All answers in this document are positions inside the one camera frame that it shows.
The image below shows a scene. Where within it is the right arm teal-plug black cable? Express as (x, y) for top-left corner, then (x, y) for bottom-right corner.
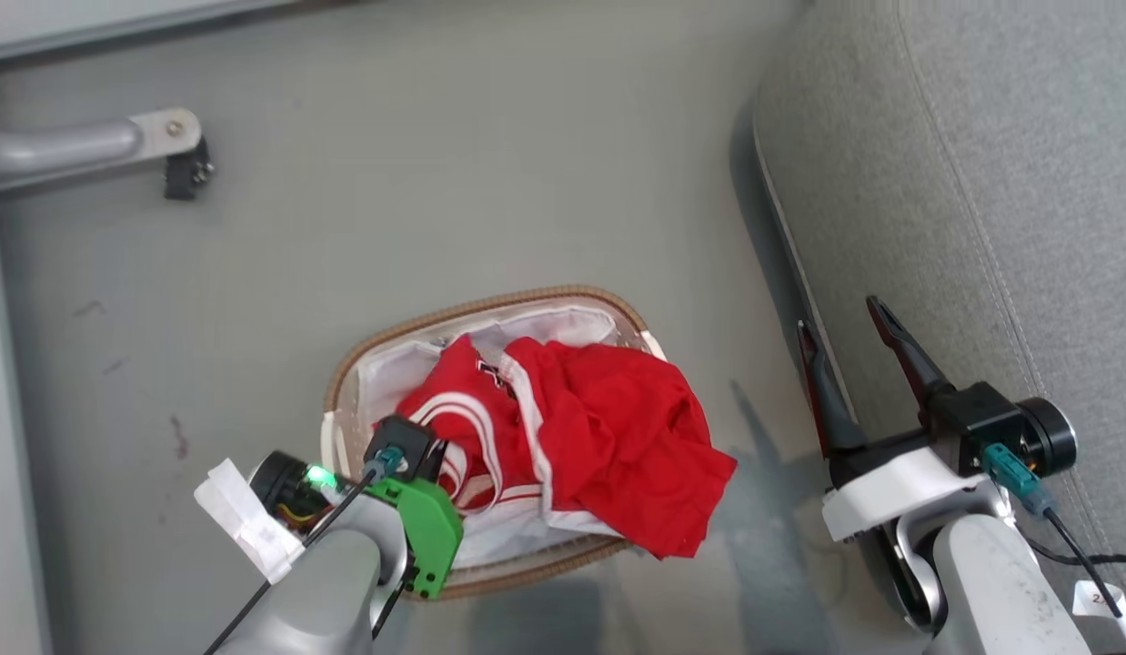
(981, 442), (1123, 621)

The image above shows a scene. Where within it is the small black caster wheel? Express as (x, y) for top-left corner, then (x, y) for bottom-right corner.
(163, 136), (216, 203)

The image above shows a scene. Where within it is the white paper cable label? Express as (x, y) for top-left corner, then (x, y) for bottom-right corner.
(1072, 581), (1126, 650)

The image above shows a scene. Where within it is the grey fabric sofa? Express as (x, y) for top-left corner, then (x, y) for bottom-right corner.
(752, 0), (1126, 655)

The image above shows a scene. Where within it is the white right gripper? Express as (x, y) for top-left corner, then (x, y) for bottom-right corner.
(796, 295), (993, 545)

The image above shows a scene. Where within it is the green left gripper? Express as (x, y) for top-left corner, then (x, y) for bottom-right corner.
(367, 477), (465, 601)

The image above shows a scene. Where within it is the grey metal partition foot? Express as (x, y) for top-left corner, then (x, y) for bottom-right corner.
(0, 107), (206, 193)

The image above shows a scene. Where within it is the white basket liner cloth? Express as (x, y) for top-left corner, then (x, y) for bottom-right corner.
(356, 305), (633, 570)

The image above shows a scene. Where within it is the woven-rim white laundry basket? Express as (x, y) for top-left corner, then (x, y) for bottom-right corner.
(322, 285), (669, 602)

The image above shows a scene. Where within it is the grey partition bottom rail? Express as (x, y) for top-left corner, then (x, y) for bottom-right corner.
(0, 0), (296, 63)

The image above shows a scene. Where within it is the thin black loose cable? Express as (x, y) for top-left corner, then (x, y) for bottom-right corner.
(1025, 537), (1126, 570)

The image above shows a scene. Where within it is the white tape tag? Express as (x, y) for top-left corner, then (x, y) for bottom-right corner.
(194, 458), (306, 585)

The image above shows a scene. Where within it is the red white-striped garment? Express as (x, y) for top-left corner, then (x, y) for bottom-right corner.
(395, 334), (739, 560)

